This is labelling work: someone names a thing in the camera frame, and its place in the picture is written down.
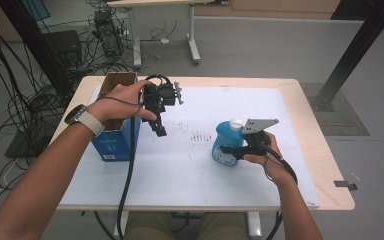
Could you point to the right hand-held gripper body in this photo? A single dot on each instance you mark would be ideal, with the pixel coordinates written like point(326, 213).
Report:
point(258, 125)

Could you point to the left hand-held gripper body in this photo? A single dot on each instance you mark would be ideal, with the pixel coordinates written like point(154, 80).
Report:
point(160, 93)

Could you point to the blue bottle with white cap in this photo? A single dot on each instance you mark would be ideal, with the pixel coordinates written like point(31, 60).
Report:
point(228, 135)

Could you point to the blue cardboard box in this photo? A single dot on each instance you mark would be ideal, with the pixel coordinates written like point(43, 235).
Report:
point(116, 146)

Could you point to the person's left hand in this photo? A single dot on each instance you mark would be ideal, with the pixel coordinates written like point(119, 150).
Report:
point(120, 105)

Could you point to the person's right hand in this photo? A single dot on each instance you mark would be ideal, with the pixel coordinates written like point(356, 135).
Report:
point(275, 166)

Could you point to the white paper sheet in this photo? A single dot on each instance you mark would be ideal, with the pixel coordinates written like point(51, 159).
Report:
point(186, 180)

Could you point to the white table leg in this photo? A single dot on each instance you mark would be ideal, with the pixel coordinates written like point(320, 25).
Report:
point(254, 225)
point(124, 223)

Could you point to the person's right leg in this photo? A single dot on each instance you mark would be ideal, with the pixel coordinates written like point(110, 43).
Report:
point(221, 226)

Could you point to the person's leg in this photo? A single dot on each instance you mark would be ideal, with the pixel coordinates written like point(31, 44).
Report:
point(221, 226)
point(150, 226)

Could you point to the black computer tower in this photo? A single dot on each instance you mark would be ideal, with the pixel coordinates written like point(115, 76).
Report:
point(108, 33)

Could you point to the dark floor mat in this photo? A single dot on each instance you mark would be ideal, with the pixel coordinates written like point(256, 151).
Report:
point(343, 116)

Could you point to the white background desk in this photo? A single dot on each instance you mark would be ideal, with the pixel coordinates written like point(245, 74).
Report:
point(146, 3)

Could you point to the person's left leg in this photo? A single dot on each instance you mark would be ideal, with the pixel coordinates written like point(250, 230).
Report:
point(150, 226)

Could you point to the grey tape strip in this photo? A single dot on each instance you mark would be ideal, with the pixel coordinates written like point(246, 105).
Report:
point(345, 185)

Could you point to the black equipment box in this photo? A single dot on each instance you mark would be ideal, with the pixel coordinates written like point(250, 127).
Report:
point(63, 46)

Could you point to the black metal pillar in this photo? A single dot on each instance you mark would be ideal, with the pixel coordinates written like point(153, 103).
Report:
point(36, 46)

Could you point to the black diagonal metal post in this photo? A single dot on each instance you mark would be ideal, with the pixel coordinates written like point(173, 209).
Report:
point(356, 50)

